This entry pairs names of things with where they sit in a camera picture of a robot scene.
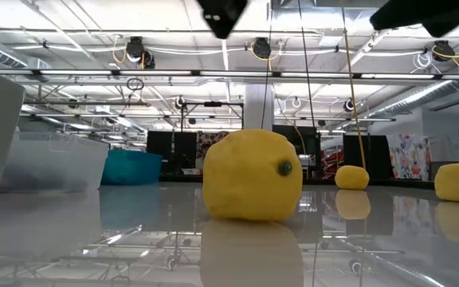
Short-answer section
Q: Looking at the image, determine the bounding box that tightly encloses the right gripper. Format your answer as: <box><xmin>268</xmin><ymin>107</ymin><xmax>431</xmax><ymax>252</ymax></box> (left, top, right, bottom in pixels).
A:
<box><xmin>370</xmin><ymin>0</ymin><xmax>459</xmax><ymax>38</ymax></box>

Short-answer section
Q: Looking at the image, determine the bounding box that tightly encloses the long LED light strip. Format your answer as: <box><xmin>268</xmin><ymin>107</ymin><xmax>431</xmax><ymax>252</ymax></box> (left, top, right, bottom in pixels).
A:
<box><xmin>0</xmin><ymin>68</ymin><xmax>459</xmax><ymax>81</ymax></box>

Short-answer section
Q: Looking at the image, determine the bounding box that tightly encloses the white column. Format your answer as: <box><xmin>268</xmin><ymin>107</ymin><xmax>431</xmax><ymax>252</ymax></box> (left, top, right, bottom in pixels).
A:
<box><xmin>244</xmin><ymin>83</ymin><xmax>275</xmax><ymax>132</ymax></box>

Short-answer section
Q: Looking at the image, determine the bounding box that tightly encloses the dark floral patterned cloth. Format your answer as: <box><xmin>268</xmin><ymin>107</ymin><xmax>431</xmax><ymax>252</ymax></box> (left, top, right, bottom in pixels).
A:
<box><xmin>196</xmin><ymin>131</ymin><xmax>230</xmax><ymax>169</ymax></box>

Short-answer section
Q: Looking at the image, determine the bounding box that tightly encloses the black partition panel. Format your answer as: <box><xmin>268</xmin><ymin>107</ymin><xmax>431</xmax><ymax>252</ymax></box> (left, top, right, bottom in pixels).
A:
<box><xmin>272</xmin><ymin>124</ymin><xmax>320</xmax><ymax>180</ymax></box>
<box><xmin>343</xmin><ymin>134</ymin><xmax>388</xmax><ymax>180</ymax></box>

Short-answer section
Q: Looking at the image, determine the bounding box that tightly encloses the teal plastic basket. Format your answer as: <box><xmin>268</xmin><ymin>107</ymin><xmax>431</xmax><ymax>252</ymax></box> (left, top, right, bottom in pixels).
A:
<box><xmin>100</xmin><ymin>148</ymin><xmax>163</xmax><ymax>187</ymax></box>

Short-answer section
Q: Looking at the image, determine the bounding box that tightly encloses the frosted translucent plastic bin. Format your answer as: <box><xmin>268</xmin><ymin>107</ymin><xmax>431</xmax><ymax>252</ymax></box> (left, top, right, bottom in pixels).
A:
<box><xmin>0</xmin><ymin>130</ymin><xmax>110</xmax><ymax>193</ymax></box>

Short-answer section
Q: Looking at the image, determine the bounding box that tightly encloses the black cable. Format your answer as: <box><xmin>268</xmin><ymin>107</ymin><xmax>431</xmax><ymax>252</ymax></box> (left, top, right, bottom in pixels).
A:
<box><xmin>260</xmin><ymin>0</ymin><xmax>274</xmax><ymax>129</ymax></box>
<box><xmin>296</xmin><ymin>0</ymin><xmax>319</xmax><ymax>133</ymax></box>

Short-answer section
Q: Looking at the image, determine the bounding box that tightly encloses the yellow cable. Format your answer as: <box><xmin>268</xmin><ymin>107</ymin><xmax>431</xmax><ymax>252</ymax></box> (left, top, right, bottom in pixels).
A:
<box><xmin>339</xmin><ymin>0</ymin><xmax>368</xmax><ymax>168</ymax></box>

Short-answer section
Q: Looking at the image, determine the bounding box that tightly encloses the black metal table frame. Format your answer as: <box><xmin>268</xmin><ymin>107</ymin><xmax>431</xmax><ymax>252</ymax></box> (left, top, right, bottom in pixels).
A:
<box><xmin>158</xmin><ymin>174</ymin><xmax>437</xmax><ymax>190</ymax></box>

